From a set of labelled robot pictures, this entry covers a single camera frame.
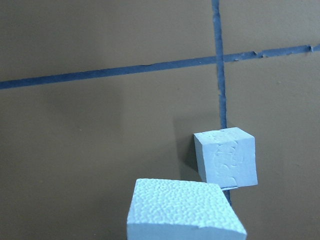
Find light blue foam block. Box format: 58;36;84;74
126;178;247;240
193;127;258;190

